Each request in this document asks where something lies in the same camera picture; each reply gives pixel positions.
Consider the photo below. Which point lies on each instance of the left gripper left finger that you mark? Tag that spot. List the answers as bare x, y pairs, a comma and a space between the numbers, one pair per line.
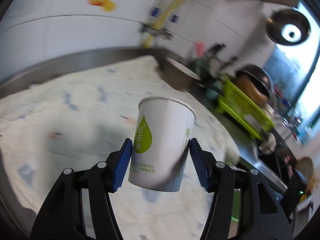
61, 215

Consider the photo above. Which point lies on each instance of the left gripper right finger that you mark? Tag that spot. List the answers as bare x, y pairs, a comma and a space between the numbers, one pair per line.
261, 215

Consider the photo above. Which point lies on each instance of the black wok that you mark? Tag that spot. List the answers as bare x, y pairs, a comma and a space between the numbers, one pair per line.
259, 78

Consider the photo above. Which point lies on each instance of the green glass jar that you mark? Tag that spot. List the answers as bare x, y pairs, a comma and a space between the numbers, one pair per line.
200, 66

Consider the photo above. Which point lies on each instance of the metal saucepan with black handle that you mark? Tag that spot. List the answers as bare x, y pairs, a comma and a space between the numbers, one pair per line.
178, 76

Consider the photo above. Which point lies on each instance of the white quilted patterned mat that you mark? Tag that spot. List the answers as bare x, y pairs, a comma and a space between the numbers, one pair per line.
78, 119

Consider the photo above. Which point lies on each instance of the white paper cup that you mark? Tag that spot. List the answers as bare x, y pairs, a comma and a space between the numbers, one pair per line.
160, 146

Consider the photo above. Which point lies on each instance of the white dish cloth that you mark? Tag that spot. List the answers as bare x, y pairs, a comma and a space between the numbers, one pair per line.
268, 145

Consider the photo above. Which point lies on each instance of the green plastic dish rack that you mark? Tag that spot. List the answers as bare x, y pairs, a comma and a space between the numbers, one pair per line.
241, 108

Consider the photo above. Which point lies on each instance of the brown clay pot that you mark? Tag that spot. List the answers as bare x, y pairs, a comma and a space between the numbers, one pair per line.
248, 88

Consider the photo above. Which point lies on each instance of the pink brush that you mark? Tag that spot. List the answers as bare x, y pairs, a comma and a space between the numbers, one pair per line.
200, 50

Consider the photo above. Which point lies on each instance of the green plastic waste basket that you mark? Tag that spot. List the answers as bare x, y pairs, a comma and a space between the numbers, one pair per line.
236, 205

